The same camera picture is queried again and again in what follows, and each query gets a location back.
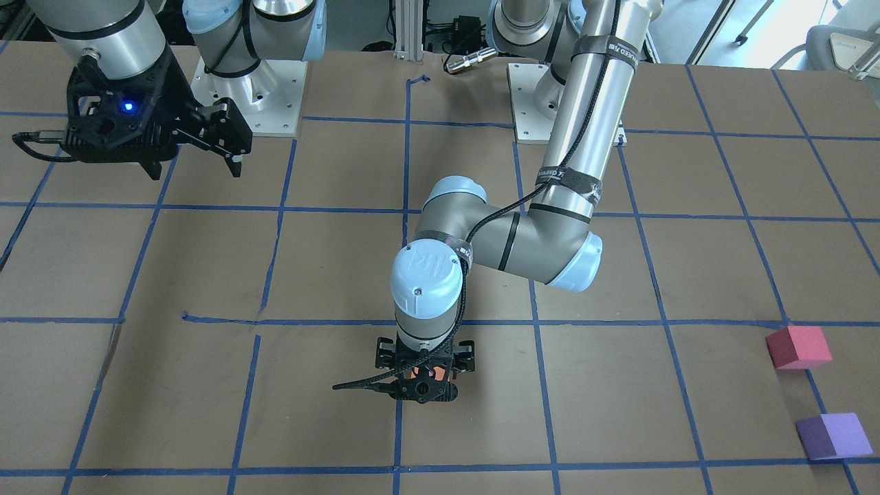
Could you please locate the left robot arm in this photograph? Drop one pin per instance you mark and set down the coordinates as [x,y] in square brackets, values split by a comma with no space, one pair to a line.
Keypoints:
[544,236]

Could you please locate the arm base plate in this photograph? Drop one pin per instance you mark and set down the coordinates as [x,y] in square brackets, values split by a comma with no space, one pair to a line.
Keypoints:
[535,97]
[270,97]

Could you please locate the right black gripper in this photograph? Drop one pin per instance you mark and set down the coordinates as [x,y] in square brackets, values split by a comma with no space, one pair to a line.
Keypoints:
[174,91]

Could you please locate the aluminium frame post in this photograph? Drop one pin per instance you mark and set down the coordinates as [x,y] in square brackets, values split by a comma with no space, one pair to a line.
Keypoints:
[408,30]

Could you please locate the red foam cube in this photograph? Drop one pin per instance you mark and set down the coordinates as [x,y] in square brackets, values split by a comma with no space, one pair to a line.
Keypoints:
[798,347]

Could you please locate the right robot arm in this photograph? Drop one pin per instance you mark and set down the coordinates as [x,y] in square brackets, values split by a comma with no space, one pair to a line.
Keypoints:
[214,74]

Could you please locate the silver metal cylinder connector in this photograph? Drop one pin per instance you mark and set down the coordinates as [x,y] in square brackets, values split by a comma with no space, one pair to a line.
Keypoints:
[458,63]

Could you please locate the orange foam cube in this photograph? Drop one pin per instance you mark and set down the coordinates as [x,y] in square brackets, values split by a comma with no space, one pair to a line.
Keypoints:
[436,373]

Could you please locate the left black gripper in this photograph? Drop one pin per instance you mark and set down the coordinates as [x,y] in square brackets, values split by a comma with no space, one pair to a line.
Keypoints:
[382,355]

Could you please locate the purple foam cube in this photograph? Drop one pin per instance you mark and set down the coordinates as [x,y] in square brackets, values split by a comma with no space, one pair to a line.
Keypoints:
[833,436]

